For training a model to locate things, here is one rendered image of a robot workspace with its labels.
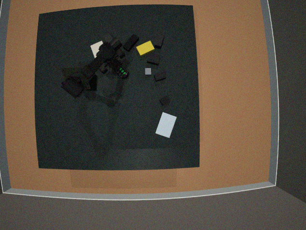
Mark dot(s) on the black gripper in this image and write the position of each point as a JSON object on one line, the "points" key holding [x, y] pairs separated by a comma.
{"points": [[120, 54]]}

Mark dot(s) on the yellow rectangular block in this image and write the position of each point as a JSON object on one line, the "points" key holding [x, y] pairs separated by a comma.
{"points": [[145, 48]]}

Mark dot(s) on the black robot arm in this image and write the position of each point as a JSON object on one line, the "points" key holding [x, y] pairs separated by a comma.
{"points": [[107, 51]]}

